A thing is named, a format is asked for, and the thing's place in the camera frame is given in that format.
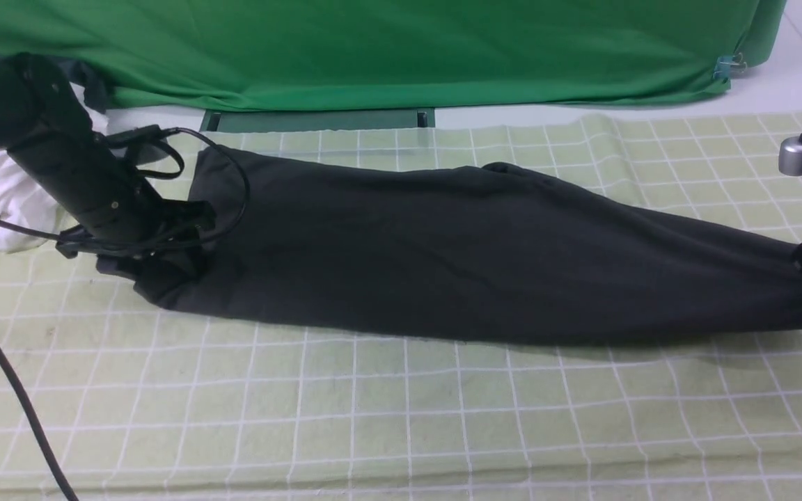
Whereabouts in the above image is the white crumpled garment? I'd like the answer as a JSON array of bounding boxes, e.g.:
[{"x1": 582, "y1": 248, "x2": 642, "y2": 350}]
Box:
[{"x1": 0, "y1": 83, "x2": 111, "y2": 253}]

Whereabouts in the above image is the green backdrop cloth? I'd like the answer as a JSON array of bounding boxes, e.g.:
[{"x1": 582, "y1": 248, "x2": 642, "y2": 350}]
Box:
[{"x1": 0, "y1": 1, "x2": 785, "y2": 111}]

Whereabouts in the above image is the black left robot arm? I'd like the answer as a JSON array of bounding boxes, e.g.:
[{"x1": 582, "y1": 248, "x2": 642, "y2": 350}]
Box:
[{"x1": 0, "y1": 54, "x2": 214, "y2": 279}]

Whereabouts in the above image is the blue binder clip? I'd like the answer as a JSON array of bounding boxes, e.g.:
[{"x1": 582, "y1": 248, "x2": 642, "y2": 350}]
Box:
[{"x1": 712, "y1": 53, "x2": 749, "y2": 81}]

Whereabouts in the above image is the light green checkered cloth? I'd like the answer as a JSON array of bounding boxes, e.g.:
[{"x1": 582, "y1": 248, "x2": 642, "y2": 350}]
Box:
[{"x1": 0, "y1": 112, "x2": 802, "y2": 500}]

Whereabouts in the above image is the dark gray long-sleeved shirt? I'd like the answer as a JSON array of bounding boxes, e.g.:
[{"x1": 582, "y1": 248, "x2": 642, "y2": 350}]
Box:
[{"x1": 134, "y1": 150, "x2": 802, "y2": 346}]

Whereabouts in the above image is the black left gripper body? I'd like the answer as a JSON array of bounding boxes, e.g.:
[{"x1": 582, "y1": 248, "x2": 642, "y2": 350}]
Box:
[{"x1": 8, "y1": 132, "x2": 214, "y2": 281}]

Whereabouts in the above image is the black left camera cable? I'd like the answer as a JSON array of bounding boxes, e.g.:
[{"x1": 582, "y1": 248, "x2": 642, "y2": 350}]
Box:
[{"x1": 0, "y1": 127, "x2": 251, "y2": 501}]

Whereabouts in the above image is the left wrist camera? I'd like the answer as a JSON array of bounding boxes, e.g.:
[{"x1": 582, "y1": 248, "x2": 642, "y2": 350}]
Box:
[{"x1": 98, "y1": 125, "x2": 180, "y2": 167}]

